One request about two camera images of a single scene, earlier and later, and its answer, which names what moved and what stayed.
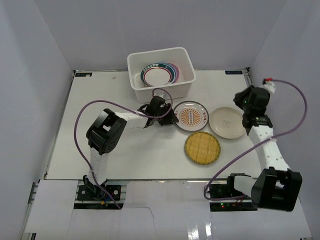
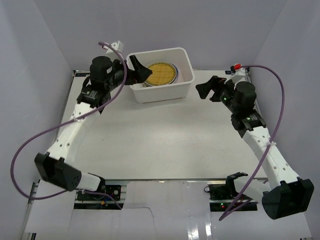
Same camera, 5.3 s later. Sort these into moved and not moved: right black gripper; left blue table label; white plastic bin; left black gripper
Moved: right black gripper; left black gripper
Not moved: white plastic bin; left blue table label
